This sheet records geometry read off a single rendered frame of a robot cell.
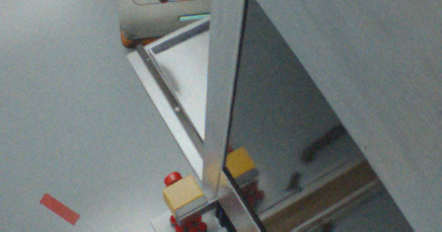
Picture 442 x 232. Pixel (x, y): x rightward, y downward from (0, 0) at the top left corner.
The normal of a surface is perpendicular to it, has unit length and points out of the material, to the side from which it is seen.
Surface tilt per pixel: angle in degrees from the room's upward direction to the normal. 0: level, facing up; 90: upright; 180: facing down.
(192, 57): 0
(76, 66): 0
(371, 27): 90
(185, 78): 0
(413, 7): 90
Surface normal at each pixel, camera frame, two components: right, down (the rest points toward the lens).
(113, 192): 0.04, -0.41
